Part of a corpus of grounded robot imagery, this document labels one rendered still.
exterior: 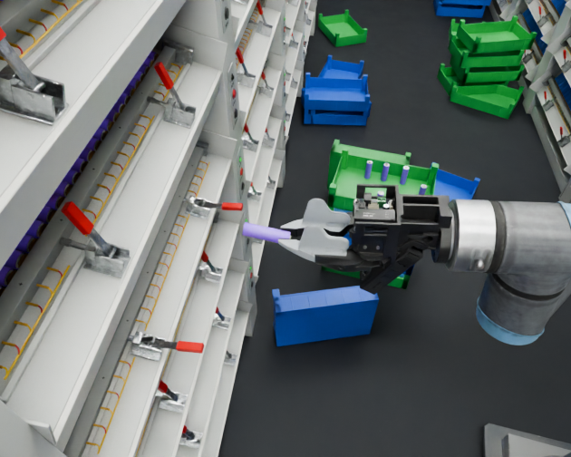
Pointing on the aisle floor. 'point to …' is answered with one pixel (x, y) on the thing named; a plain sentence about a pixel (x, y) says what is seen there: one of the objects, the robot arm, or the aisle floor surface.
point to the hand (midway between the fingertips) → (289, 238)
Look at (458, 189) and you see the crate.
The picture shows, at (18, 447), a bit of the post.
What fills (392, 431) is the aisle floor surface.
